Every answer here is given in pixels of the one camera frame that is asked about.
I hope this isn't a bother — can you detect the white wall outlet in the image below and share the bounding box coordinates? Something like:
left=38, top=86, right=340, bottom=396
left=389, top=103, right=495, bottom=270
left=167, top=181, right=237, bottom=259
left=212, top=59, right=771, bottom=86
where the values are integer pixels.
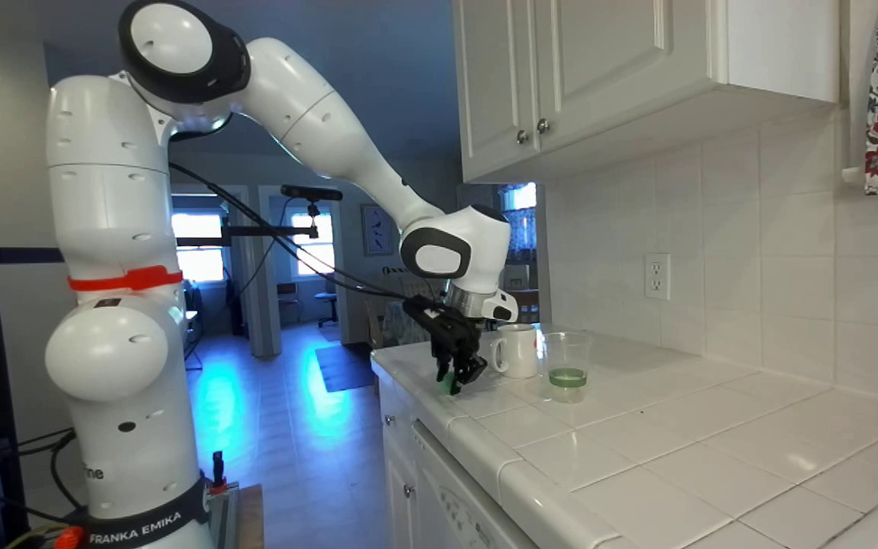
left=643, top=252, right=677, bottom=302

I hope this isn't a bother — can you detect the black camera on boom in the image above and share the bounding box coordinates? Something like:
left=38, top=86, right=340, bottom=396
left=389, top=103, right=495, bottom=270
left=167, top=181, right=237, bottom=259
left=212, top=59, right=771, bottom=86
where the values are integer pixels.
left=278, top=184, right=345, bottom=205

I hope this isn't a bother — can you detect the white upper wall cabinet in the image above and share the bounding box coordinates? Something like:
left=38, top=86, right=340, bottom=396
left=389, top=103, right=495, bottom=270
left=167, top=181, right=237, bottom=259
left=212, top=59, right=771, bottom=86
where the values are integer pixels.
left=452, top=0, right=842, bottom=185

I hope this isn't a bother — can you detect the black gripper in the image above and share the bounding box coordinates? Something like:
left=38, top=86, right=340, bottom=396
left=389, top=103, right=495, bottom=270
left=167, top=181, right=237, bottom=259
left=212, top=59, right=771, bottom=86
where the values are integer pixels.
left=402, top=293, right=491, bottom=396

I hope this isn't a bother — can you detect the narrow bright window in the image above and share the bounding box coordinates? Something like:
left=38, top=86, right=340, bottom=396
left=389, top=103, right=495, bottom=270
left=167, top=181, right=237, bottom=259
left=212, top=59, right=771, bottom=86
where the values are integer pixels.
left=294, top=212, right=339, bottom=281

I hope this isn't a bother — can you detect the white lower counter cabinet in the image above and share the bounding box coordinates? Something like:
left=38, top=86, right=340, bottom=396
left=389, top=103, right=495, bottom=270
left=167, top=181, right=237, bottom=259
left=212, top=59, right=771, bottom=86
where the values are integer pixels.
left=373, top=363, right=539, bottom=549

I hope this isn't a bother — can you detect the black boom pole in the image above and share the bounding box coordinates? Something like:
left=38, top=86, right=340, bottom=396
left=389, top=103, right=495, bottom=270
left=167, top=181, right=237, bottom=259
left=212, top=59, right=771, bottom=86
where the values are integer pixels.
left=175, top=224, right=323, bottom=252

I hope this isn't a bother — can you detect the white ceramic mug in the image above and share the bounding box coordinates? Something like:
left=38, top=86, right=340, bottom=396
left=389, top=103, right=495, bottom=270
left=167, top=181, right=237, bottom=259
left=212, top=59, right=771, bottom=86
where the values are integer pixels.
left=487, top=320, right=547, bottom=382

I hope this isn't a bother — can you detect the clear glass cup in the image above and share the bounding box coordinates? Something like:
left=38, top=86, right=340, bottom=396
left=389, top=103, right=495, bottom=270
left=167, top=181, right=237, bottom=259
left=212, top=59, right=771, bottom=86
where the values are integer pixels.
left=539, top=330, right=593, bottom=403

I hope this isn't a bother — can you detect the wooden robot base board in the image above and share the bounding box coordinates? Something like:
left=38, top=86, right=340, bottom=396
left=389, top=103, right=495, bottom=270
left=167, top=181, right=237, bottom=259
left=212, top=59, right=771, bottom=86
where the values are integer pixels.
left=204, top=481, right=267, bottom=549

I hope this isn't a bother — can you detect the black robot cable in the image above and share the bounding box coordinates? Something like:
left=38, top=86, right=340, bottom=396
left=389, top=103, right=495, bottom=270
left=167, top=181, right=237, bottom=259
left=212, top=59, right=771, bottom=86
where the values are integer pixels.
left=165, top=158, right=415, bottom=304

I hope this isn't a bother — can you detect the dark floor rug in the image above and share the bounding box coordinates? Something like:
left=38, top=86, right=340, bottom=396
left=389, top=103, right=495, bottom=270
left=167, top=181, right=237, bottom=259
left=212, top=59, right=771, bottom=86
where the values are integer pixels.
left=314, top=343, right=379, bottom=396

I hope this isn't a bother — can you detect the black floor cable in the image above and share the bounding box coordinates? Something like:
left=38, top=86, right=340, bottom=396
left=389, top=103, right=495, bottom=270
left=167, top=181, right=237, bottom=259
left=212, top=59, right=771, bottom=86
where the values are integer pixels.
left=12, top=425, right=87, bottom=516

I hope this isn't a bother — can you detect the wide bright window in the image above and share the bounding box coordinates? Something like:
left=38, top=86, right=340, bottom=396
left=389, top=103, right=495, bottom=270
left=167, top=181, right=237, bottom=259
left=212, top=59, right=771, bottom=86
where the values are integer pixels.
left=167, top=212, right=228, bottom=286

